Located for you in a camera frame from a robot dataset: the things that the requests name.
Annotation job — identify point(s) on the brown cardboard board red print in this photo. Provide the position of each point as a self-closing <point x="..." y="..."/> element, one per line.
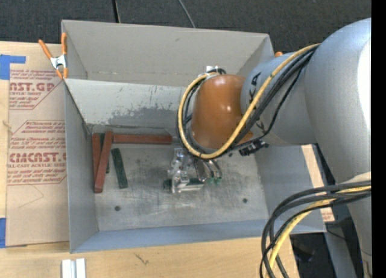
<point x="33" y="204"/>

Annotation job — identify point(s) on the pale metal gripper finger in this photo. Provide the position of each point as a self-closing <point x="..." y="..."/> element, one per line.
<point x="179" y="187"/>
<point x="175" y="175"/>

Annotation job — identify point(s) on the black cylinder on white bracket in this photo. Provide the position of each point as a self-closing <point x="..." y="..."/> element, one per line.
<point x="252" y="147"/>

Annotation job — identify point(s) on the dark green flat block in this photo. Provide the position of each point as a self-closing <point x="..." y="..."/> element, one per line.
<point x="119" y="168"/>

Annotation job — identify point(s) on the grey metal bin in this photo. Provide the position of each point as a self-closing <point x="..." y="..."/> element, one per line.
<point x="187" y="210"/>

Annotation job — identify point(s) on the red-brown flat block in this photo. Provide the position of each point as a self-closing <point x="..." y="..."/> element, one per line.
<point x="103" y="165"/>
<point x="141" y="139"/>
<point x="96" y="153"/>

